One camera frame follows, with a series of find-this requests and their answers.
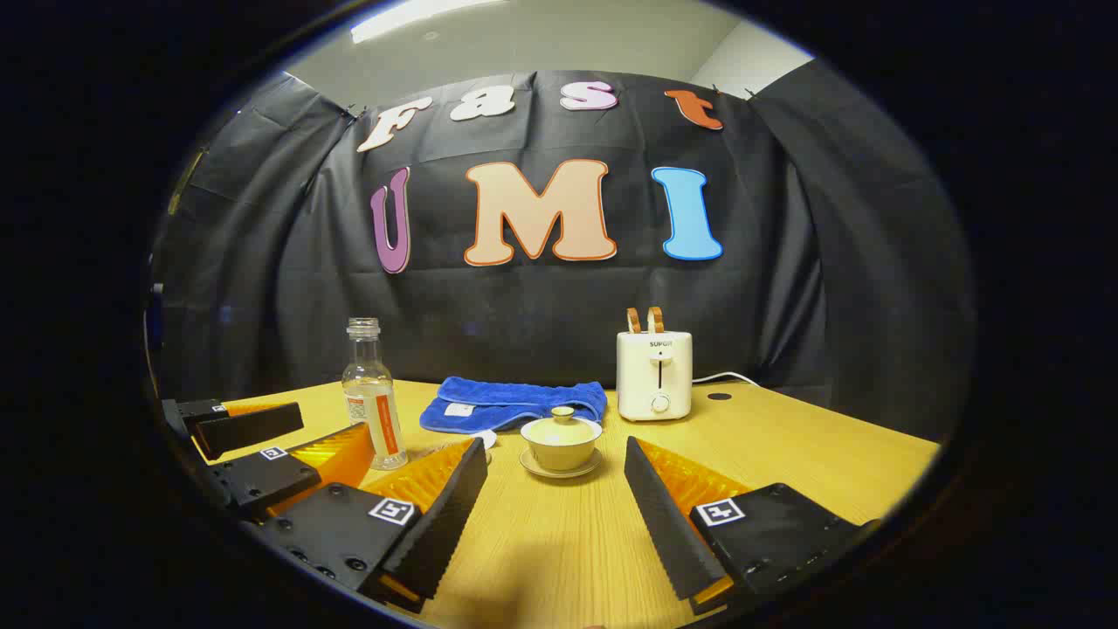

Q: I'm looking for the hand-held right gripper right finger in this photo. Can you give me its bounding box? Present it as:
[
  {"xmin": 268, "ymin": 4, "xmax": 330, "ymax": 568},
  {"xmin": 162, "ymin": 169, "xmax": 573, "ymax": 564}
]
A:
[{"xmin": 624, "ymin": 436, "xmax": 885, "ymax": 615}]

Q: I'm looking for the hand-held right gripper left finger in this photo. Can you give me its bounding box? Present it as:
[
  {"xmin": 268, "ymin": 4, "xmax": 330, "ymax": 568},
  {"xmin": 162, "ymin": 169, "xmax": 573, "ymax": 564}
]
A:
[{"xmin": 253, "ymin": 437, "xmax": 490, "ymax": 614}]

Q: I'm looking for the black backdrop cloth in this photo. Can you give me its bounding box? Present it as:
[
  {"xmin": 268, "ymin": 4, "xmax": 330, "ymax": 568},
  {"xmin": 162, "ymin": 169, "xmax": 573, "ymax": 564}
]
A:
[{"xmin": 148, "ymin": 57, "xmax": 975, "ymax": 442}]

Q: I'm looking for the clear plastic water bottle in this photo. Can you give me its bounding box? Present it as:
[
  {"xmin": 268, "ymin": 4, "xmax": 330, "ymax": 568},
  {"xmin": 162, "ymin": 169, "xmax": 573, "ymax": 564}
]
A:
[{"xmin": 342, "ymin": 317, "xmax": 408, "ymax": 471}]

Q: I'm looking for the blue towel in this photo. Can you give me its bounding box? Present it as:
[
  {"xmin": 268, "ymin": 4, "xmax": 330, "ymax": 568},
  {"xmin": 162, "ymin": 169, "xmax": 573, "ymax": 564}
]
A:
[{"xmin": 419, "ymin": 377, "xmax": 609, "ymax": 435}]

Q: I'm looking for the white toaster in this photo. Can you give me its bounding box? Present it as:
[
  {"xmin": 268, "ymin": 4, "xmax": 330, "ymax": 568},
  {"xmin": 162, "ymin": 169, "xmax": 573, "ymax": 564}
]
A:
[{"xmin": 617, "ymin": 330, "xmax": 694, "ymax": 423}]

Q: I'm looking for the cream teacup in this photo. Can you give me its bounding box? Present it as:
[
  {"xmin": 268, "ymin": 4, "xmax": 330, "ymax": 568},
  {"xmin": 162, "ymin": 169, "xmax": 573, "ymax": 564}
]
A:
[{"xmin": 524, "ymin": 437, "xmax": 600, "ymax": 473}]

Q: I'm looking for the cream saucer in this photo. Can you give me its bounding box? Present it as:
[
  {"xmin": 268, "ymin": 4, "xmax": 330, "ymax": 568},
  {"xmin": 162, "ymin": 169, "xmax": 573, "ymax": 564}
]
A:
[{"xmin": 519, "ymin": 447, "xmax": 604, "ymax": 480}]

